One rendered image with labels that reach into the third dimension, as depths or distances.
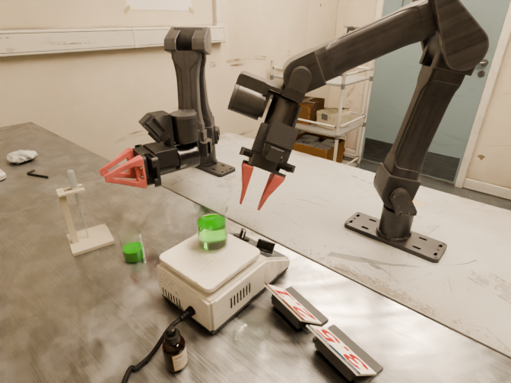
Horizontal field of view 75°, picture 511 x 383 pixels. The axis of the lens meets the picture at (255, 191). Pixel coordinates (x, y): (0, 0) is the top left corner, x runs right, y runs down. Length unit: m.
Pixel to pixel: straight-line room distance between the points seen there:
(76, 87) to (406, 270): 1.67
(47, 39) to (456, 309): 1.74
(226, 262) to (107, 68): 1.59
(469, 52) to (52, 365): 0.75
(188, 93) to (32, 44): 1.09
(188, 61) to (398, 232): 0.58
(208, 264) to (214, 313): 0.07
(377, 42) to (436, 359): 0.48
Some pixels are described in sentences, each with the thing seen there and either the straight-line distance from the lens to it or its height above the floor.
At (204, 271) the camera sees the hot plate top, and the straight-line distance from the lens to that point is 0.52.
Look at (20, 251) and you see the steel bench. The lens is 0.84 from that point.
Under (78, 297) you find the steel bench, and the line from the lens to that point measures 0.67.
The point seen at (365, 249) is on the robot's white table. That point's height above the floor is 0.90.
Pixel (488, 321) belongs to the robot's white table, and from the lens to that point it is 0.67.
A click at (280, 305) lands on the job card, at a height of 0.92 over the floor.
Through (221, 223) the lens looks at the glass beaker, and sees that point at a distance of 0.52.
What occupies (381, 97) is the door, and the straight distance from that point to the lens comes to 3.47.
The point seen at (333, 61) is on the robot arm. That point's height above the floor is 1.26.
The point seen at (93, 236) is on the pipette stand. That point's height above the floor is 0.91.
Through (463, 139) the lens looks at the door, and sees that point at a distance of 3.34.
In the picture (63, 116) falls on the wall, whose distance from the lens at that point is 1.92.
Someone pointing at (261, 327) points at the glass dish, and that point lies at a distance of 0.55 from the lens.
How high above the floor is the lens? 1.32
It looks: 27 degrees down
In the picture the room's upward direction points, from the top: straight up
